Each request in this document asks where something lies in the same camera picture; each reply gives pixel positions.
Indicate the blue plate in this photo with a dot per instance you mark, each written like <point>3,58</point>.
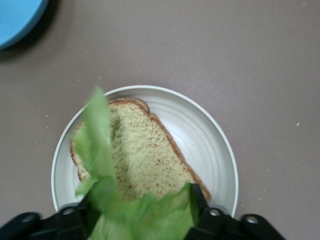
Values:
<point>15,17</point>

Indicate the beige plate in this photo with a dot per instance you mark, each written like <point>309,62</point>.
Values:
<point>205,140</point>

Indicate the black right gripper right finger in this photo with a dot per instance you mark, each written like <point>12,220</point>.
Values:
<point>212,225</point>

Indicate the green lettuce leaf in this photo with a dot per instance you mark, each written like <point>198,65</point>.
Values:
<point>100,140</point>

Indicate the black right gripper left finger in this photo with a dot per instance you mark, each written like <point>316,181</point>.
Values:
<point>62,225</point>

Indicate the light crust bread slice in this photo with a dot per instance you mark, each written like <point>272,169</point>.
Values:
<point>150,155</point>

